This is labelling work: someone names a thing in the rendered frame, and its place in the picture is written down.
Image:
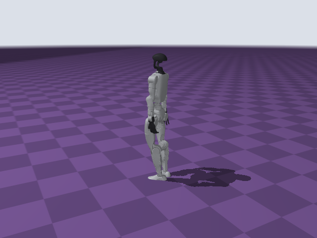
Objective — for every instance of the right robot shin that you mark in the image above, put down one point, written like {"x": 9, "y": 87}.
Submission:
{"x": 164, "y": 155}

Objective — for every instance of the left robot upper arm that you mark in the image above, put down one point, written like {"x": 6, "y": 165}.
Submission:
{"x": 152, "y": 81}

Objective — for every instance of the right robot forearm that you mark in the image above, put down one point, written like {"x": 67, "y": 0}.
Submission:
{"x": 163, "y": 104}

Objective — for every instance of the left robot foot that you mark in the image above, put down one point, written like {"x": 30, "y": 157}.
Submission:
{"x": 155, "y": 177}

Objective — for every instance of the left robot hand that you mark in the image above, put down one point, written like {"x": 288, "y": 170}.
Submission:
{"x": 152, "y": 126}

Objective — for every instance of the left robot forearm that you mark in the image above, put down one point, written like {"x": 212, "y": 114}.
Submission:
{"x": 150, "y": 108}

